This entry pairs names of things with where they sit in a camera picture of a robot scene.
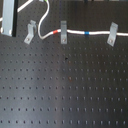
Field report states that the left grey cable clip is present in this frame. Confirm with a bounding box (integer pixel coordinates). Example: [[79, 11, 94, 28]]
[[24, 20, 37, 44]]

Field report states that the grey cable clip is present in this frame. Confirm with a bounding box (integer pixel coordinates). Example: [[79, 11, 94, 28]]
[[24, 20, 37, 44], [61, 21, 67, 44], [107, 22, 118, 46]]

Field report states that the white cable with coloured marks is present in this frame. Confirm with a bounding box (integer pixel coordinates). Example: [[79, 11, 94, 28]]
[[0, 0, 128, 39]]

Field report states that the right grey cable clip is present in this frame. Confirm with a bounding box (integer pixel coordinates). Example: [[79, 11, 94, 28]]
[[107, 22, 118, 46]]

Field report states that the middle grey cable clip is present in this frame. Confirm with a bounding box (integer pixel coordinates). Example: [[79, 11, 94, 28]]
[[61, 21, 67, 44]]

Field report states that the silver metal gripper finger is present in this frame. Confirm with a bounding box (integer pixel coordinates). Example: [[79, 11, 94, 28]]
[[1, 0, 18, 37]]

